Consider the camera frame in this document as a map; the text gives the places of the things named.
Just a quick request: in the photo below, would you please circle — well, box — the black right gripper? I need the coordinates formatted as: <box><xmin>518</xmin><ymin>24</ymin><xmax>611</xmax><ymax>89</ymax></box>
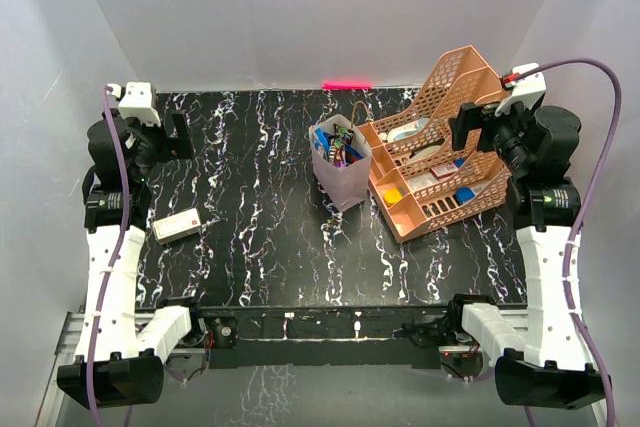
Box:
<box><xmin>450</xmin><ymin>99</ymin><xmax>541</xmax><ymax>175</ymax></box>

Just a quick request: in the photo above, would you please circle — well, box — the purple m&m's bag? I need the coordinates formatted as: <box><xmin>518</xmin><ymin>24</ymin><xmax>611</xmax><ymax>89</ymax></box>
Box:
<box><xmin>327</xmin><ymin>124</ymin><xmax>354</xmax><ymax>167</ymax></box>

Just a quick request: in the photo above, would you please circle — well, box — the lilac paper bag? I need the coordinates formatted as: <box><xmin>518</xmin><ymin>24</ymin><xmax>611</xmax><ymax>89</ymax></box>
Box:
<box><xmin>308</xmin><ymin>100</ymin><xmax>372</xmax><ymax>212</ymax></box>

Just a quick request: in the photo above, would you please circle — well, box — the blue burts chips bag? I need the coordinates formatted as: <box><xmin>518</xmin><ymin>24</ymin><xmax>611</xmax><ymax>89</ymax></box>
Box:
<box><xmin>345</xmin><ymin>144</ymin><xmax>363</xmax><ymax>165</ymax></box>

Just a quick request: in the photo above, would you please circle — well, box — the blue oreo snack pack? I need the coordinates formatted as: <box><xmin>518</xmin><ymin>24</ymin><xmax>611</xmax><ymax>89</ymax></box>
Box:
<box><xmin>314</xmin><ymin>128</ymin><xmax>330</xmax><ymax>157</ymax></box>

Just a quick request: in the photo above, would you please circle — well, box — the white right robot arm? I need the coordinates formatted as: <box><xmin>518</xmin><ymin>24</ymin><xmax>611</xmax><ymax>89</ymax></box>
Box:
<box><xmin>445</xmin><ymin>102</ymin><xmax>609</xmax><ymax>410</ymax></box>

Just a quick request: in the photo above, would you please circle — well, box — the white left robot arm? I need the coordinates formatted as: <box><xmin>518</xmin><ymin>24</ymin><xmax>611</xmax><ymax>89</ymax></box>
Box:
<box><xmin>57</xmin><ymin>111</ymin><xmax>207</xmax><ymax>409</ymax></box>

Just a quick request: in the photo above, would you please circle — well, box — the grey stapler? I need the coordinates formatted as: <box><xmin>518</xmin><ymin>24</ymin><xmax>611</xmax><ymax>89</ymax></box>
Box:
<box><xmin>403</xmin><ymin>143</ymin><xmax>442</xmax><ymax>164</ymax></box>

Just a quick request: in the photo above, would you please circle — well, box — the white blue blister pack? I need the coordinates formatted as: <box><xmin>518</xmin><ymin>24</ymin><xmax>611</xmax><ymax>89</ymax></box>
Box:
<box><xmin>386</xmin><ymin>117</ymin><xmax>429</xmax><ymax>143</ymax></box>

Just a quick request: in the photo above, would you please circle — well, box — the red white staples box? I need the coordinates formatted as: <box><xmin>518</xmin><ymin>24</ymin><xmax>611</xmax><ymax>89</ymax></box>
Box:
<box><xmin>430</xmin><ymin>162</ymin><xmax>458</xmax><ymax>181</ymax></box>

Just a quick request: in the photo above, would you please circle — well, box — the white cardboard box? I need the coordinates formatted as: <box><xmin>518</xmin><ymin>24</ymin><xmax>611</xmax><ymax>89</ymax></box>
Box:
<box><xmin>152</xmin><ymin>208</ymin><xmax>202</xmax><ymax>245</ymax></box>

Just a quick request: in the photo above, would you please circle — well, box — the blue grey stamp block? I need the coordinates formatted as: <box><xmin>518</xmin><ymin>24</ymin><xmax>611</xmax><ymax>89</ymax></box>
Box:
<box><xmin>454</xmin><ymin>187</ymin><xmax>476</xmax><ymax>205</ymax></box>

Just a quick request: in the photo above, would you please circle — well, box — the white instruction leaflet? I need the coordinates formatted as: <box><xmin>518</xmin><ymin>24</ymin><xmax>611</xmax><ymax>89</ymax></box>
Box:
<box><xmin>406</xmin><ymin>172</ymin><xmax>439</xmax><ymax>192</ymax></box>

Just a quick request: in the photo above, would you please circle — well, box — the peach plastic desk organizer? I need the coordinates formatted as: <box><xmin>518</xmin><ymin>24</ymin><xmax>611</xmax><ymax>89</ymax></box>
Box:
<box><xmin>359</xmin><ymin>46</ymin><xmax>509</xmax><ymax>242</ymax></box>

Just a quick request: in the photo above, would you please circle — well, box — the pink tape marker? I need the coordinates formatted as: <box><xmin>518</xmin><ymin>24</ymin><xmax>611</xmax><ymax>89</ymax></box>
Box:
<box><xmin>322</xmin><ymin>80</ymin><xmax>372</xmax><ymax>91</ymax></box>

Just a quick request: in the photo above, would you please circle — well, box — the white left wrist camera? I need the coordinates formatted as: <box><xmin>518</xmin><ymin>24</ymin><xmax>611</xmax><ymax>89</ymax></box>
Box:
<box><xmin>107</xmin><ymin>82</ymin><xmax>161</xmax><ymax>127</ymax></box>

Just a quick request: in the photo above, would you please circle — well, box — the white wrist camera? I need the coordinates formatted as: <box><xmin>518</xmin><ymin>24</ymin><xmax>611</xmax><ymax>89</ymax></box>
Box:
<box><xmin>107</xmin><ymin>82</ymin><xmax>161</xmax><ymax>127</ymax></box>
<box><xmin>495</xmin><ymin>63</ymin><xmax>546</xmax><ymax>117</ymax></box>

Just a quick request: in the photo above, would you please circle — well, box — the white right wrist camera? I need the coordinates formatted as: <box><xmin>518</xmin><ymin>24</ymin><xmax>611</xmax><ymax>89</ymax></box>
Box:
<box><xmin>495</xmin><ymin>63</ymin><xmax>546</xmax><ymax>117</ymax></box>

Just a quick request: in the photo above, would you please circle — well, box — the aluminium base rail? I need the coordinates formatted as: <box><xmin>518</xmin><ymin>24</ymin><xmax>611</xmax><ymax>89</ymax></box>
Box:
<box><xmin>53</xmin><ymin>295</ymin><xmax>611</xmax><ymax>410</ymax></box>

